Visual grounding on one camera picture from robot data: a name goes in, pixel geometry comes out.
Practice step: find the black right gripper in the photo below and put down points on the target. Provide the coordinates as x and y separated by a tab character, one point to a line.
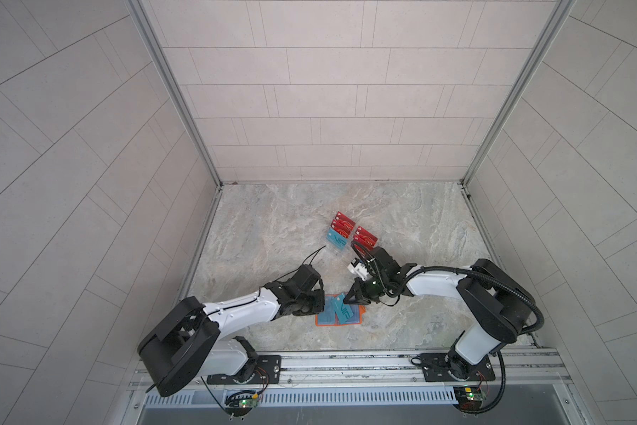
359	296

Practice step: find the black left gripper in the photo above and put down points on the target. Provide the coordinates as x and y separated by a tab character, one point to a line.
318	305

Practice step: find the teal credit card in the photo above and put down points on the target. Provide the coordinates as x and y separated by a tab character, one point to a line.
346	314
327	317

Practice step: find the orange card holder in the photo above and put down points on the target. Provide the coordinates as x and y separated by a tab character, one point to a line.
328	300

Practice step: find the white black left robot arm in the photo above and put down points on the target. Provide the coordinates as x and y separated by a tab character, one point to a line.
196	339

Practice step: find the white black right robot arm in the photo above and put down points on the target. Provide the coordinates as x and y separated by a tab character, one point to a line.
503	310

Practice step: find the red card right stack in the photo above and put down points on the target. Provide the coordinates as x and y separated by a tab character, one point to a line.
365	238

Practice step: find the red card stack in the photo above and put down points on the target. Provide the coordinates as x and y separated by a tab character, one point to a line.
343	225
365	238

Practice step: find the teal card left stack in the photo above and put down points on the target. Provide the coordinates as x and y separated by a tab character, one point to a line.
336	240

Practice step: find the red card left stack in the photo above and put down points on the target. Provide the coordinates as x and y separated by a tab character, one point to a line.
343	225

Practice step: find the vent grille strip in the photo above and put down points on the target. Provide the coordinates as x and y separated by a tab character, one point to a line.
317	397

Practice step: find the left circuit board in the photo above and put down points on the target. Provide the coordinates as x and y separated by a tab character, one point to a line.
242	403

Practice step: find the circuit board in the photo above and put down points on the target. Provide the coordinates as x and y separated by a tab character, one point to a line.
242	403
469	399

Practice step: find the right circuit board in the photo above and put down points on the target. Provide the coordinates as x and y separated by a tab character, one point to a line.
469	399

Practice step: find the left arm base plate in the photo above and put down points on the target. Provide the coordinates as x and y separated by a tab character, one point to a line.
263	370

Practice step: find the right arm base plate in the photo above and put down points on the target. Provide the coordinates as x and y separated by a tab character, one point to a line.
441	367

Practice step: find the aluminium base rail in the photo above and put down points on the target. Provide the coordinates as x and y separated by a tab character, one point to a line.
386	368

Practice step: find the aluminium corner post right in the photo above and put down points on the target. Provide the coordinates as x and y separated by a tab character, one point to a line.
537	54

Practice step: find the aluminium corner post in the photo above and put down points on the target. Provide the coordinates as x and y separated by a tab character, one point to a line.
537	54
155	50

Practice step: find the aluminium corner post left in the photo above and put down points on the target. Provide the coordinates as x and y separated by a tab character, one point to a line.
155	50

